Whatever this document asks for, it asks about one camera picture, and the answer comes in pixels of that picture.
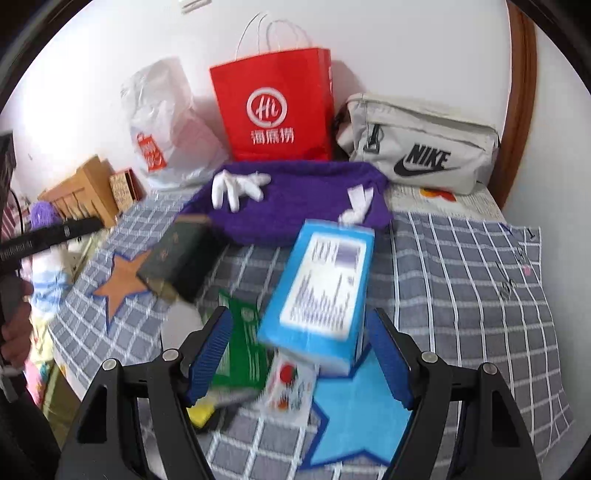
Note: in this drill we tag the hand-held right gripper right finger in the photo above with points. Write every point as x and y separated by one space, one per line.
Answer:
390 364

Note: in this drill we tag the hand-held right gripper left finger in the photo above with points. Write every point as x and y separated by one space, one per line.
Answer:
210 360

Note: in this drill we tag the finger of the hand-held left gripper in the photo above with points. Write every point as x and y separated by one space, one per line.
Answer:
83 227

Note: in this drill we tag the blue box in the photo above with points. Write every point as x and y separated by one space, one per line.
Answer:
318 277

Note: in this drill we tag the person's left hand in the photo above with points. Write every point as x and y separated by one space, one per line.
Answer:
16 334

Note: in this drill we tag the purple fluffy ball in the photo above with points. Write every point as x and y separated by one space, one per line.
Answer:
41 214

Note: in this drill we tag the green packet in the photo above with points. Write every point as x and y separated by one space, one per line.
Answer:
244 341

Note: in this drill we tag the light blue striped cloth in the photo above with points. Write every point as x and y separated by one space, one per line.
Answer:
51 281

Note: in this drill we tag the wooden organizer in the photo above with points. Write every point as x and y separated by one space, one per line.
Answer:
78 184

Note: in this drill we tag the small yellow object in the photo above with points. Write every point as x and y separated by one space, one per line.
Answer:
203 414

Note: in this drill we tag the patterned book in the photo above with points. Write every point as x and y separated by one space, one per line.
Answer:
122 189

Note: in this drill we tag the clear printed packet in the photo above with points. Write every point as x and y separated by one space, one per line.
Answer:
286 383

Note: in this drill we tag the dark green box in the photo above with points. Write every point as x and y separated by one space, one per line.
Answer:
180 258

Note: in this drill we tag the grey checked blanket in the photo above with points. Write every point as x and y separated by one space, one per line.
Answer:
461 277

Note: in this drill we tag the white plastic bag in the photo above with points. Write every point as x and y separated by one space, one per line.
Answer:
161 106

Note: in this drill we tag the olive green cloth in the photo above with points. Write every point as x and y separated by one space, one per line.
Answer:
53 392

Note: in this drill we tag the white and black gadget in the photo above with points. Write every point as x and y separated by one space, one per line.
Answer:
231 187

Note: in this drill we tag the white cloth strip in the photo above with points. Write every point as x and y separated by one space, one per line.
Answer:
358 198

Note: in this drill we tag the printed bed sheet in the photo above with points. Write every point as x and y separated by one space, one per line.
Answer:
480 203

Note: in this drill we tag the purple fluffy cloth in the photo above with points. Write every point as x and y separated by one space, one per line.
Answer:
300 194

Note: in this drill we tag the red paper bag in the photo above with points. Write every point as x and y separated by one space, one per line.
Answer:
272 83

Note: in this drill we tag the grey waist bag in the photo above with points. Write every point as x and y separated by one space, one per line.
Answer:
415 124

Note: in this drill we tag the brown wooden headboard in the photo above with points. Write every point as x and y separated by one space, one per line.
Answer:
521 92

